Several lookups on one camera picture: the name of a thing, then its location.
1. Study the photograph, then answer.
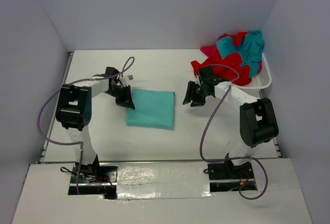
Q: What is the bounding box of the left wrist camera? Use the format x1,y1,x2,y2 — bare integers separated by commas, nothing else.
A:
105,67,121,78

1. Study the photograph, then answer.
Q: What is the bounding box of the teal blue t shirt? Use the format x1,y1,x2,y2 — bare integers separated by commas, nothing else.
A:
216,30,265,78

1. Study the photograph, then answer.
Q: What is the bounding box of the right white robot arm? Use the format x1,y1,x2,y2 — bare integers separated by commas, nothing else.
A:
183,80,279,178

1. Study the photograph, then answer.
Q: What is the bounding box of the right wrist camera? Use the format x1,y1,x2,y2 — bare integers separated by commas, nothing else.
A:
197,66,218,84

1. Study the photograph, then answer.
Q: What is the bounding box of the red t shirt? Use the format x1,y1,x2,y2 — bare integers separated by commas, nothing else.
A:
190,31,253,87

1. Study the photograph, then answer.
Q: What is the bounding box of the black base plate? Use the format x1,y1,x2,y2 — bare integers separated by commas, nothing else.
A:
203,162,254,180
78,165,118,184

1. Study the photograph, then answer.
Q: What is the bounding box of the mint green t shirt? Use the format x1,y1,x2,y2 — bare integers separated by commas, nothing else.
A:
126,89,175,130

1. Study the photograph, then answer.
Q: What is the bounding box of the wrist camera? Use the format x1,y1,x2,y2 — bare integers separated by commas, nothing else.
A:
197,66,218,84
105,67,121,78

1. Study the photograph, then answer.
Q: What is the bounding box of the aluminium rail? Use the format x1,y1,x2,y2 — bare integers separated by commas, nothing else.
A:
99,158,227,164

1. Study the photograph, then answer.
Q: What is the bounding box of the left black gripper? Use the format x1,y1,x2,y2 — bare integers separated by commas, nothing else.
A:
104,84,134,109

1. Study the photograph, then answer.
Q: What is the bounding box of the white plastic basket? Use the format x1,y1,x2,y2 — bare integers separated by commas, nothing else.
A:
238,54,272,91

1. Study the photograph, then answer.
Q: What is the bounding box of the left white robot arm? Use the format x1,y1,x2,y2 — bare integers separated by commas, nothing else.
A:
56,77,135,182

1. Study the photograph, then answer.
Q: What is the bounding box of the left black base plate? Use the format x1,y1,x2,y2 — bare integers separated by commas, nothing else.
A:
78,165,118,184

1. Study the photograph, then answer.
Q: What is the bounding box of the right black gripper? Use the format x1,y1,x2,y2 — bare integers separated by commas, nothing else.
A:
183,81,210,107

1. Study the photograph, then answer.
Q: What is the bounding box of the magenta pink t shirt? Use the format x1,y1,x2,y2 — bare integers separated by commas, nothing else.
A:
200,45,222,61

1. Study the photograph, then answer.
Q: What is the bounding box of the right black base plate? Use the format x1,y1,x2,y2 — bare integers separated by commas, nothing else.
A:
203,162,254,180

